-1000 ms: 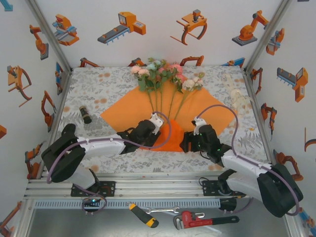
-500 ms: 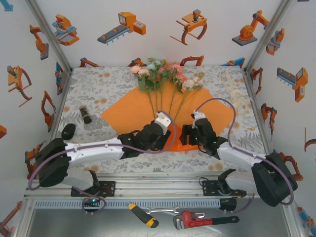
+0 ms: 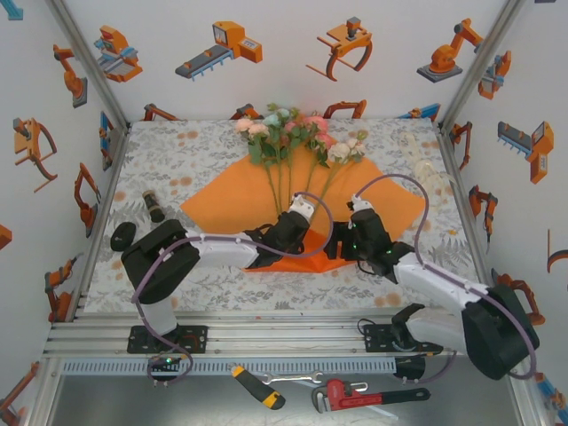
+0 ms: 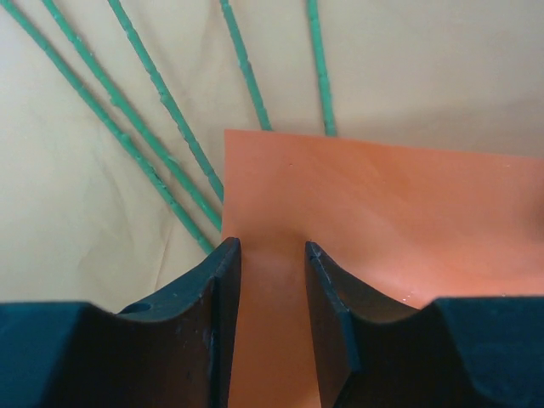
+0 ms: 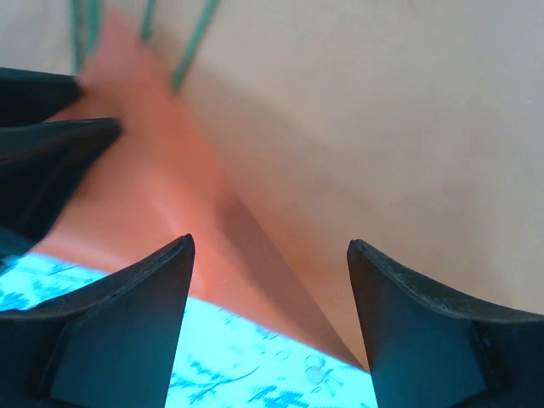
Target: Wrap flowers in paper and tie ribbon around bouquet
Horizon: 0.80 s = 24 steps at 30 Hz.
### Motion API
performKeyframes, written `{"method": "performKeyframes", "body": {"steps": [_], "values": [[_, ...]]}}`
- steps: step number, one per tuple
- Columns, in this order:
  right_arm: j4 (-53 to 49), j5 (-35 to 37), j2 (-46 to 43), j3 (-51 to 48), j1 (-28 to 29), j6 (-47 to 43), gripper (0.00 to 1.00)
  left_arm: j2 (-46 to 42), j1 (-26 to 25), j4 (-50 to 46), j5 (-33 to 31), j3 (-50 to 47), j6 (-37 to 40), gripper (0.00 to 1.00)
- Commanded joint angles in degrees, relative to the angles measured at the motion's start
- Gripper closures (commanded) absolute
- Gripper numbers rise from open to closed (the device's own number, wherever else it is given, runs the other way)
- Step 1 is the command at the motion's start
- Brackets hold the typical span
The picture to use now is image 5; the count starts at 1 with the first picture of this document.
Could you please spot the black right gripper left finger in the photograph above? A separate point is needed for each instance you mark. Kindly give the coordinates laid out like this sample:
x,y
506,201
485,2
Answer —
x,y
127,331

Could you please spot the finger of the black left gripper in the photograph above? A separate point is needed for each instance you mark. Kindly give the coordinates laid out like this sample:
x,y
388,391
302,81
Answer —
x,y
51,170
34,98

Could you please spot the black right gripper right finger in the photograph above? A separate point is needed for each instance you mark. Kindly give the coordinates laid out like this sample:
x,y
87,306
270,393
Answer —
x,y
416,348

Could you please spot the artificial flower bouquet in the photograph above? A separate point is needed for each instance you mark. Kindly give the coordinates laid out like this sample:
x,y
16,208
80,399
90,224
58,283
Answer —
x,y
187,64

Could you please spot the orange wrapping paper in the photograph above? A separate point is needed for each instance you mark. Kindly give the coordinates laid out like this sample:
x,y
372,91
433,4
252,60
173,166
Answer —
x,y
340,149

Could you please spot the floral print tablecloth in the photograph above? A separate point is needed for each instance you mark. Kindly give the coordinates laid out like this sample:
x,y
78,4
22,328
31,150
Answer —
x,y
255,361

